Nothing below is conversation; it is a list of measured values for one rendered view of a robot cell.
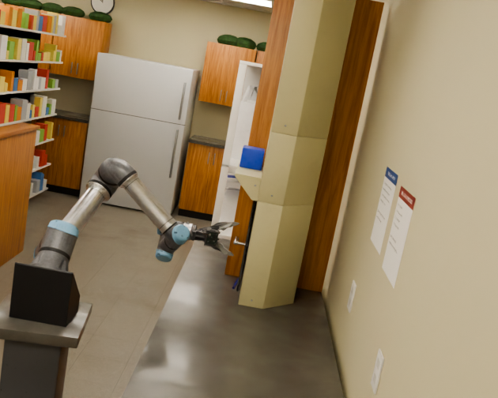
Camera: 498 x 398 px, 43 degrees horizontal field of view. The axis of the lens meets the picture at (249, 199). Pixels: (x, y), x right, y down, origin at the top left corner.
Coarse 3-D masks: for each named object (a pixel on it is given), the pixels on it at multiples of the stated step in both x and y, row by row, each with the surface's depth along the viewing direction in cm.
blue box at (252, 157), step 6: (246, 150) 283; (252, 150) 283; (258, 150) 283; (264, 150) 286; (246, 156) 284; (252, 156) 284; (258, 156) 284; (240, 162) 284; (246, 162) 284; (252, 162) 284; (258, 162) 284; (252, 168) 285; (258, 168) 285
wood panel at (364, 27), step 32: (288, 0) 286; (288, 32) 289; (352, 32) 288; (352, 64) 291; (352, 96) 293; (256, 128) 298; (352, 128) 296; (320, 192) 303; (320, 224) 306; (320, 256) 309; (320, 288) 313
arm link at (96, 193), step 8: (96, 176) 268; (88, 184) 268; (96, 184) 266; (104, 184) 267; (112, 184) 267; (88, 192) 265; (96, 192) 265; (104, 192) 267; (112, 192) 271; (80, 200) 262; (88, 200) 262; (96, 200) 264; (104, 200) 270; (72, 208) 260; (80, 208) 259; (88, 208) 260; (96, 208) 265; (72, 216) 256; (80, 216) 257; (88, 216) 260; (80, 224) 256
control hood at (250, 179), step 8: (240, 168) 281; (248, 168) 285; (240, 176) 265; (248, 176) 266; (256, 176) 268; (240, 184) 266; (248, 184) 266; (256, 184) 266; (248, 192) 267; (256, 192) 267; (256, 200) 267
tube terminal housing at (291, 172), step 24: (288, 144) 262; (312, 144) 269; (264, 168) 264; (288, 168) 264; (312, 168) 274; (264, 192) 266; (288, 192) 267; (312, 192) 278; (264, 216) 268; (288, 216) 271; (264, 240) 271; (288, 240) 276; (264, 264) 273; (288, 264) 280; (240, 288) 290; (264, 288) 275; (288, 288) 285
